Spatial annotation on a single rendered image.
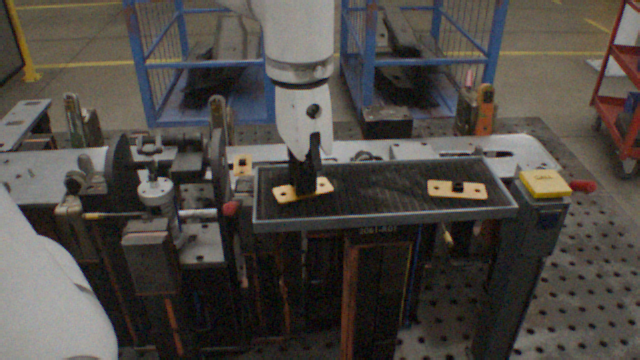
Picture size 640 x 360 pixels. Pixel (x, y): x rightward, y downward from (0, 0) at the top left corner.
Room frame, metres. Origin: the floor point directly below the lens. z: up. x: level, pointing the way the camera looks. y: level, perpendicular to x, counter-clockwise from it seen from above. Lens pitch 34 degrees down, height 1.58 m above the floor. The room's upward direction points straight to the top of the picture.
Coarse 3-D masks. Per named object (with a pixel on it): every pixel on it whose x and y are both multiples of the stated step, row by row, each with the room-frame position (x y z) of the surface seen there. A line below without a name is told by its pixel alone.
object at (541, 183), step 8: (520, 176) 0.63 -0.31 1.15; (528, 176) 0.62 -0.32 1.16; (536, 176) 0.62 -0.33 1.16; (544, 176) 0.62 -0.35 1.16; (552, 176) 0.62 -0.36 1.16; (528, 184) 0.60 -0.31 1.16; (536, 184) 0.60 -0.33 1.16; (544, 184) 0.60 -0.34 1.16; (552, 184) 0.60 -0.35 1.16; (560, 184) 0.60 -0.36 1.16; (536, 192) 0.58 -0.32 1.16; (544, 192) 0.58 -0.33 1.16; (552, 192) 0.58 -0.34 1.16; (560, 192) 0.58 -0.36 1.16; (568, 192) 0.58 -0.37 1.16
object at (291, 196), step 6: (318, 180) 0.60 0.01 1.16; (324, 180) 0.60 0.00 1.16; (282, 186) 0.59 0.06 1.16; (288, 186) 0.59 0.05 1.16; (294, 186) 0.59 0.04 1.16; (318, 186) 0.59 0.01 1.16; (324, 186) 0.59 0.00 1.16; (330, 186) 0.59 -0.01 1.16; (276, 192) 0.57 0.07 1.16; (282, 192) 0.57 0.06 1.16; (288, 192) 0.57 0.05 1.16; (294, 192) 0.57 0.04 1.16; (312, 192) 0.57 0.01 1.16; (318, 192) 0.57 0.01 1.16; (324, 192) 0.57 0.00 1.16; (330, 192) 0.58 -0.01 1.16; (276, 198) 0.56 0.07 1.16; (282, 198) 0.56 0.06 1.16; (288, 198) 0.56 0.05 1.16; (294, 198) 0.56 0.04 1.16; (300, 198) 0.56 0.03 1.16; (282, 204) 0.55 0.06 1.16
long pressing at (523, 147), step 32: (0, 160) 0.92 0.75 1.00; (32, 160) 0.92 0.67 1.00; (64, 160) 0.92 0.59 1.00; (96, 160) 0.92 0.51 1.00; (256, 160) 0.92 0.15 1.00; (288, 160) 0.92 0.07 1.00; (384, 160) 0.92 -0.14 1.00; (512, 160) 0.92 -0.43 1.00; (32, 192) 0.80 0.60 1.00; (64, 192) 0.80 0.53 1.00
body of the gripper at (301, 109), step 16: (272, 80) 0.56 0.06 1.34; (320, 80) 0.56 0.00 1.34; (288, 96) 0.55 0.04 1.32; (304, 96) 0.54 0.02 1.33; (320, 96) 0.54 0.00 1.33; (288, 112) 0.55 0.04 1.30; (304, 112) 0.53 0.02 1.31; (320, 112) 0.54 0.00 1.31; (288, 128) 0.55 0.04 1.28; (304, 128) 0.53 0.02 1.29; (320, 128) 0.54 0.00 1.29; (288, 144) 0.57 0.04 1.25; (304, 144) 0.53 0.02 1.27; (320, 144) 0.54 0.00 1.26
